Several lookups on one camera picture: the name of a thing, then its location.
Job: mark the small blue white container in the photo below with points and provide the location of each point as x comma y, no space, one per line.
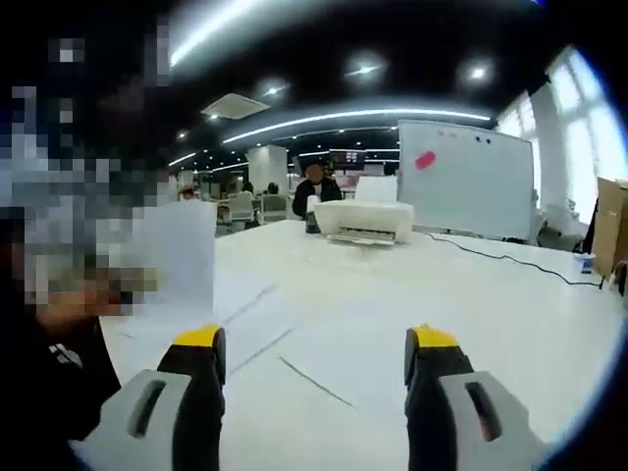
586,265

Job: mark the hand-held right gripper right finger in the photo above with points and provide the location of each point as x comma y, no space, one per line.
500,427

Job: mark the white printer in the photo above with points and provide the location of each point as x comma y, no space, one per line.
373,213

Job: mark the hanging dark display screen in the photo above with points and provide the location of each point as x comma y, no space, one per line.
349,158

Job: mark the black pen holder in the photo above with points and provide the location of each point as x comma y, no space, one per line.
312,223

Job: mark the white table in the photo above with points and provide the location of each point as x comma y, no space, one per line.
441,304

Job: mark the brown cardboard box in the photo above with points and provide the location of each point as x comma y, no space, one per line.
611,230

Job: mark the single white paper sheet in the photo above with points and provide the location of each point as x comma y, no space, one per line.
191,255

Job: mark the white whiteboard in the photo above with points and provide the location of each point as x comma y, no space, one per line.
471,186

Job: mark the bright window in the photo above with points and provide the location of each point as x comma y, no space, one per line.
584,137

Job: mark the person in black shirt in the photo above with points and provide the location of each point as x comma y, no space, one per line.
49,392

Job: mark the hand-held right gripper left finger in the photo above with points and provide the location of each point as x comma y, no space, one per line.
127,422

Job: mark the ceiling air conditioner vent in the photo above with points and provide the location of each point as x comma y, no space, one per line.
235,107

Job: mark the row of office chairs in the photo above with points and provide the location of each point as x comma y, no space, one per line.
255,206

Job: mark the red whiteboard eraser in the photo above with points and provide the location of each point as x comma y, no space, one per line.
426,160

